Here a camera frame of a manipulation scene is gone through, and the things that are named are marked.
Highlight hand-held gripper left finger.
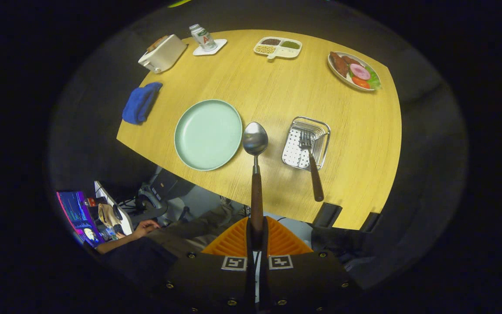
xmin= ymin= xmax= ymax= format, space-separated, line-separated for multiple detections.
xmin=164 ymin=217 xmax=254 ymax=314

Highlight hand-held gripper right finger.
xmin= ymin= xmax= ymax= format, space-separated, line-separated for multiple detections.
xmin=261 ymin=217 xmax=352 ymax=314

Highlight wooden-handled metal fork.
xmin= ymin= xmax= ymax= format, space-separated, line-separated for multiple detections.
xmin=299 ymin=131 xmax=325 ymax=202

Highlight wooden-handled metal spoon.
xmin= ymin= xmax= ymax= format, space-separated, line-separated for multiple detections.
xmin=242 ymin=122 xmax=269 ymax=245

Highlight person's khaki trousers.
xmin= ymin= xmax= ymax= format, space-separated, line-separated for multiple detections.
xmin=146 ymin=204 xmax=247 ymax=258

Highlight person's dark shirt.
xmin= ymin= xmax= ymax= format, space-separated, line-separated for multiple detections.
xmin=98 ymin=238 xmax=177 ymax=297

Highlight pale green plate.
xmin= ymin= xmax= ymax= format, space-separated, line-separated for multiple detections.
xmin=174 ymin=99 xmax=243 ymax=171

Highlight purple lit monitor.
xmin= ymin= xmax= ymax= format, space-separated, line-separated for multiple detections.
xmin=56 ymin=191 xmax=103 ymax=248

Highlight blue folded cloth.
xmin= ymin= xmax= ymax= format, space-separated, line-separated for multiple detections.
xmin=122 ymin=82 xmax=163 ymax=125

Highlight white plate of food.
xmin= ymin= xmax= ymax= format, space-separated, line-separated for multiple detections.
xmin=327 ymin=51 xmax=382 ymax=92

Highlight white divided bean tray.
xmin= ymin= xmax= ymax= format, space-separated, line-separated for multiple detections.
xmin=253 ymin=37 xmax=303 ymax=60

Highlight white square coaster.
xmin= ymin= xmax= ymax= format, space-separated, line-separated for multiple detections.
xmin=193 ymin=39 xmax=228 ymax=56

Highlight cream toaster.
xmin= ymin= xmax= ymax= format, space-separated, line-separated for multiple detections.
xmin=138 ymin=34 xmax=188 ymax=74

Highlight small white drink bottle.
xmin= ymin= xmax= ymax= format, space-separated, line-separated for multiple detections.
xmin=189 ymin=24 xmax=217 ymax=52

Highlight toast slice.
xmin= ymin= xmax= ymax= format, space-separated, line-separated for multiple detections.
xmin=147 ymin=36 xmax=170 ymax=52

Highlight metal wire basket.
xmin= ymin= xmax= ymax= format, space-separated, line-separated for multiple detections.
xmin=282 ymin=116 xmax=331 ymax=171

